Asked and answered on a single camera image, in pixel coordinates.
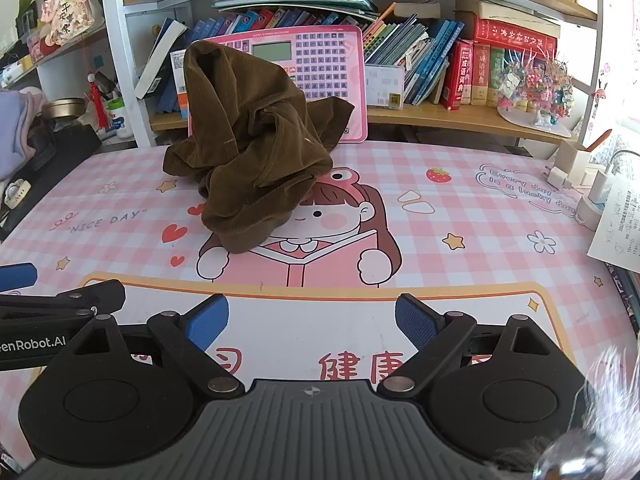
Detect black bag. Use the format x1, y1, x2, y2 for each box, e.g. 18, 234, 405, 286
0, 120, 103, 243

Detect fluffy white sleeve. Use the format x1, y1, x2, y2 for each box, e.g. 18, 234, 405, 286
500, 345, 640, 480

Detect stack of leaning blue workbooks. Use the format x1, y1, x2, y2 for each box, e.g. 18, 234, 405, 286
365, 15, 466, 106

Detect orange and white barcode book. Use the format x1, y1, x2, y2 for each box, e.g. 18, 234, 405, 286
171, 50, 191, 111

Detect pink plush decoration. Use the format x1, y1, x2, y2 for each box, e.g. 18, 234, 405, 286
41, 0, 96, 43

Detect lilac cloth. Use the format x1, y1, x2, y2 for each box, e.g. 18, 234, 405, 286
0, 87, 46, 181

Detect flat-lying red book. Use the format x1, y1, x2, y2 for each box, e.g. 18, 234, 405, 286
472, 17, 558, 53

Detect thick red dictionary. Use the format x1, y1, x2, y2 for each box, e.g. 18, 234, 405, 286
442, 40, 474, 111

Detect brown corduroy pants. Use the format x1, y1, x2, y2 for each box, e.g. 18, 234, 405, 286
163, 40, 356, 256

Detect green dictionary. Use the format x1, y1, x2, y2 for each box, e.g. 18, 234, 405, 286
487, 47, 506, 108

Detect colourful bead tree ornament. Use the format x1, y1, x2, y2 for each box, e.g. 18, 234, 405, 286
497, 52, 575, 126

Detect white barcode box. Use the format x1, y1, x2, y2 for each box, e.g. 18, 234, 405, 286
365, 64, 406, 109

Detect gold round tin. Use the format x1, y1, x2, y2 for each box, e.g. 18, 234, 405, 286
42, 98, 87, 122

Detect handwritten paper note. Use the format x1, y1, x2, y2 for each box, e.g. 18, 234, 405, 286
587, 180, 640, 273

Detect pink learning machine toy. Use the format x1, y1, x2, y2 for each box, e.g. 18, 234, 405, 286
187, 24, 369, 143

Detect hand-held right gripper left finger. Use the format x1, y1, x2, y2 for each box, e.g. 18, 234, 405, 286
65, 294, 246, 395

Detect white smart watch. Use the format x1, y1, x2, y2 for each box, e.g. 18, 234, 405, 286
2, 180, 30, 207

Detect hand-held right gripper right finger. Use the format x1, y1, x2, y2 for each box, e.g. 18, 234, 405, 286
377, 294, 571, 394

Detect white and wood bookshelf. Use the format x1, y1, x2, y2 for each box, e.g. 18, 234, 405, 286
97, 0, 606, 148

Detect white charger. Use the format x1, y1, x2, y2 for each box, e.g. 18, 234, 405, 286
590, 170, 617, 213

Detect white plate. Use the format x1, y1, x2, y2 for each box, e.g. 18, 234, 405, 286
497, 105, 572, 138

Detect row of thin blue books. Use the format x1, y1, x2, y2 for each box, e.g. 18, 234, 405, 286
192, 5, 391, 46

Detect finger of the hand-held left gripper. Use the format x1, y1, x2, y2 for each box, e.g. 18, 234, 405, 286
0, 280, 126, 333
0, 262, 38, 293

